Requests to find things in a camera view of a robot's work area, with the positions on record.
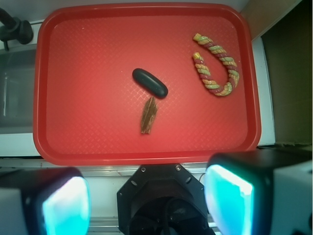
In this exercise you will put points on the grey metal box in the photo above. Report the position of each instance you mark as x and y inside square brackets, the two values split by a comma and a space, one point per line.
[17, 73]

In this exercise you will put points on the black oval stone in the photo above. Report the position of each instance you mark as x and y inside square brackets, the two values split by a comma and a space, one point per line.
[150, 82]

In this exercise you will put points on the brown wood chip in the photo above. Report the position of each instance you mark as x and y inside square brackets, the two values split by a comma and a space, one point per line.
[148, 115]

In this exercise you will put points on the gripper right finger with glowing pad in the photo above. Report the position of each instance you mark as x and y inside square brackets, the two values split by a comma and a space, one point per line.
[267, 191]

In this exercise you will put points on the black octagonal mount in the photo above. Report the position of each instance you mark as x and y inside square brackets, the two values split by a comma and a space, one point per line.
[162, 200]

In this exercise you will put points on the red plastic tray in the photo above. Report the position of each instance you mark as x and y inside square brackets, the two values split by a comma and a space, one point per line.
[88, 107]

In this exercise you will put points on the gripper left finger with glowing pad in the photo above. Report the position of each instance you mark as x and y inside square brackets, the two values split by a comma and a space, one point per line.
[53, 201]

